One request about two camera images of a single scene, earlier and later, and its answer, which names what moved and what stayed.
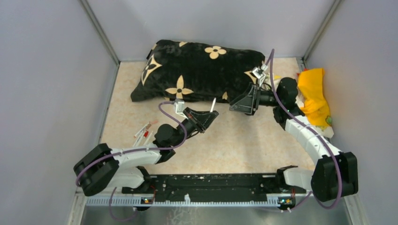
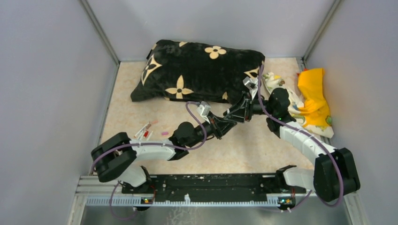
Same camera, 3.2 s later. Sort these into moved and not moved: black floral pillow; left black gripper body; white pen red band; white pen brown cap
Moved: left black gripper body
Not moved: black floral pillow; white pen red band; white pen brown cap
